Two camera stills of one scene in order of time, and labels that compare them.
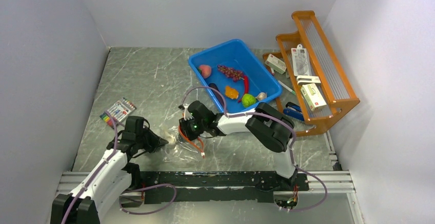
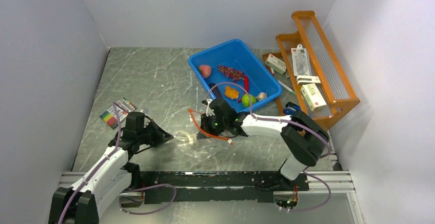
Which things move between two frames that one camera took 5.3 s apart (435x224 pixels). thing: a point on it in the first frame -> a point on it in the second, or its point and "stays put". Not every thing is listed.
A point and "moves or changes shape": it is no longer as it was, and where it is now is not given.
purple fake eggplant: (213, 85) stays put
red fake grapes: (236, 75) stays put
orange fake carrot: (231, 93) stays put
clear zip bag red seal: (177, 151) moves or changes shape
